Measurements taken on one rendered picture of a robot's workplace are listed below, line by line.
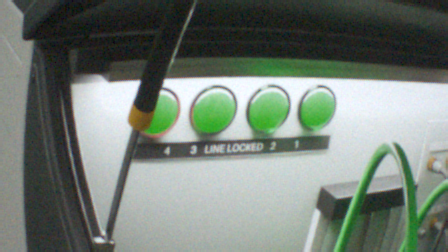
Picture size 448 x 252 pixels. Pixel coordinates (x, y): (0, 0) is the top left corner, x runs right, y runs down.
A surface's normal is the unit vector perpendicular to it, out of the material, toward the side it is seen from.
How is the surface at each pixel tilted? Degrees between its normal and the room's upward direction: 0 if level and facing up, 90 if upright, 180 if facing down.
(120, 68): 90
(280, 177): 90
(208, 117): 92
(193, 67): 90
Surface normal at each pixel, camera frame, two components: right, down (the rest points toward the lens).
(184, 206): 0.45, 0.36
